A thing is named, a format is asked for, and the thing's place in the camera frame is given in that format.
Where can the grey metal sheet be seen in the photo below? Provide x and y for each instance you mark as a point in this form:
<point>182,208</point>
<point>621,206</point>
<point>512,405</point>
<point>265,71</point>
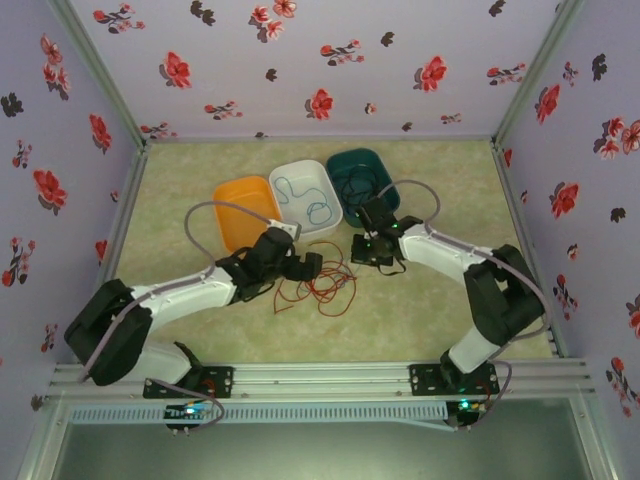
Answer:
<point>320,455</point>

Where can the orange plastic bin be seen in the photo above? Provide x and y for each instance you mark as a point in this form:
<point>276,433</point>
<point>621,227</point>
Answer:
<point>240,210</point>

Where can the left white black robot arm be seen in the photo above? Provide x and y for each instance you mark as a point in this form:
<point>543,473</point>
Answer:
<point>180,300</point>

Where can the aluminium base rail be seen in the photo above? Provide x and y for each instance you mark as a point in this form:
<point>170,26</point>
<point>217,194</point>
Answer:
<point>320,380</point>

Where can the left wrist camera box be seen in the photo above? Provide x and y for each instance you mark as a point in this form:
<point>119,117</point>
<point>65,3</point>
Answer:
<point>285,229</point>

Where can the white plastic bin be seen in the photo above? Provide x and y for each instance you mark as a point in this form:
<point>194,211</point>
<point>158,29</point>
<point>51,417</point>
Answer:
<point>300,172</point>

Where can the aluminium lower frame bar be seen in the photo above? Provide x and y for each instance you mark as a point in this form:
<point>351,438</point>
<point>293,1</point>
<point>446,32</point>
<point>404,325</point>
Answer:
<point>607,465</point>
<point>35,465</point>

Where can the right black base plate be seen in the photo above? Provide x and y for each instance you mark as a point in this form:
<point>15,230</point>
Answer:
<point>425,380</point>

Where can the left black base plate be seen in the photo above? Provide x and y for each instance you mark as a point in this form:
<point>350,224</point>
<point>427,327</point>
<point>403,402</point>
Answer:
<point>220,382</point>

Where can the aluminium side rail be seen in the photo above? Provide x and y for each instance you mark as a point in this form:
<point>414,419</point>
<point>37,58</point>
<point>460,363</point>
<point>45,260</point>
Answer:
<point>129,195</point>
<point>502,170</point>

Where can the teal plastic bin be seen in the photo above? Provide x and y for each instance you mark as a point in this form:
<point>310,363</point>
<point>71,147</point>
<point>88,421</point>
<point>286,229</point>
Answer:
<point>336,162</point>

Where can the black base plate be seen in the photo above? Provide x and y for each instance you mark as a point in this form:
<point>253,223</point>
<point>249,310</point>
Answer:
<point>425,380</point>
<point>220,382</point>

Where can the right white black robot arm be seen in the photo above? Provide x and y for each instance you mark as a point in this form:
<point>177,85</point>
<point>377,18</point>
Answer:
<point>505,295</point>

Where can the aluminium corner post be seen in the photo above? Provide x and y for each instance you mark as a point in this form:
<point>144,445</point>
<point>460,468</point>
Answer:
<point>534,75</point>
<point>102,75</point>

